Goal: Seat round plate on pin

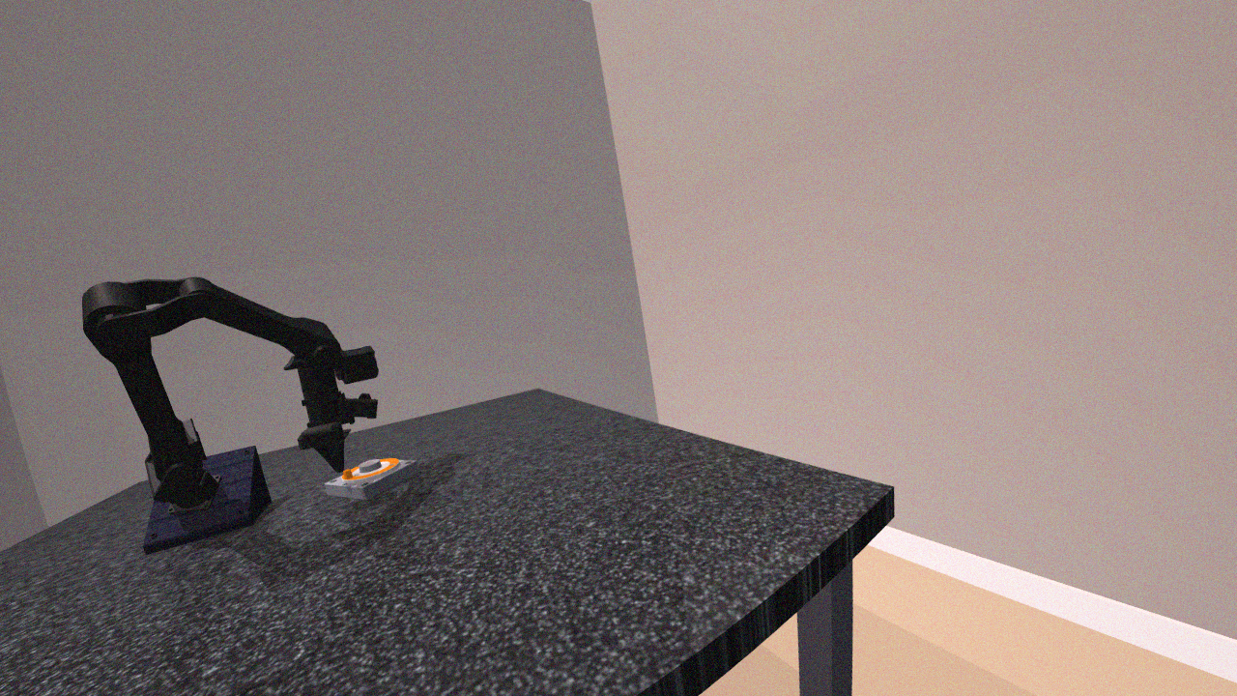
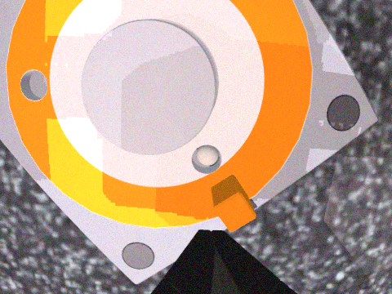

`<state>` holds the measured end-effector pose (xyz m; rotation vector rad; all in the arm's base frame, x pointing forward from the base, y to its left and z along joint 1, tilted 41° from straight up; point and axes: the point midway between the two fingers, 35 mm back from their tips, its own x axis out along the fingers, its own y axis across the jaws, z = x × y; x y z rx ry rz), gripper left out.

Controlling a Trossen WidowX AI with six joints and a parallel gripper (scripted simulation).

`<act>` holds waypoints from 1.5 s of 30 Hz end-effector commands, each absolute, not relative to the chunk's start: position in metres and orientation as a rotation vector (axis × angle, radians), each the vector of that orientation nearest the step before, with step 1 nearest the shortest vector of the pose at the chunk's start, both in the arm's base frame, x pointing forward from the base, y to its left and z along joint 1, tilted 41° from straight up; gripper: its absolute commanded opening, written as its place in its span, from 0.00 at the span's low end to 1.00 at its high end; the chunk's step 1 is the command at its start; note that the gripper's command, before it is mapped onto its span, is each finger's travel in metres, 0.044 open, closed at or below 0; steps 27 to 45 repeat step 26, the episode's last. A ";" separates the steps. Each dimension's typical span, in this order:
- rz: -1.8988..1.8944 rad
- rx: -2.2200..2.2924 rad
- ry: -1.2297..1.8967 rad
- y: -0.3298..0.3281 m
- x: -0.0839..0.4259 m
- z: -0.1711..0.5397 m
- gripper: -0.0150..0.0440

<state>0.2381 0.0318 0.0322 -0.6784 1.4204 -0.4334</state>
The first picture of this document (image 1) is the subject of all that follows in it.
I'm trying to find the orange round plate with tab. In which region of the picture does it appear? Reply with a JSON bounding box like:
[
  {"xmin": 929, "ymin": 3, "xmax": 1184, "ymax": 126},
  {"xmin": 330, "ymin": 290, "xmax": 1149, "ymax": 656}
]
[{"xmin": 341, "ymin": 457, "xmax": 400, "ymax": 483}]

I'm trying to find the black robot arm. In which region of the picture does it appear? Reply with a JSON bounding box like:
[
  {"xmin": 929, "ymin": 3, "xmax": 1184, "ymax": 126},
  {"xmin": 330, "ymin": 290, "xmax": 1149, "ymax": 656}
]
[{"xmin": 82, "ymin": 277, "xmax": 379, "ymax": 514}]

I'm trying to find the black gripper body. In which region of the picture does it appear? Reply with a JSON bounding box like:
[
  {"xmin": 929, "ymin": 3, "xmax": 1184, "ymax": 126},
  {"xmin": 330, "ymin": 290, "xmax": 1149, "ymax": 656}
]
[{"xmin": 297, "ymin": 387, "xmax": 355, "ymax": 450}]

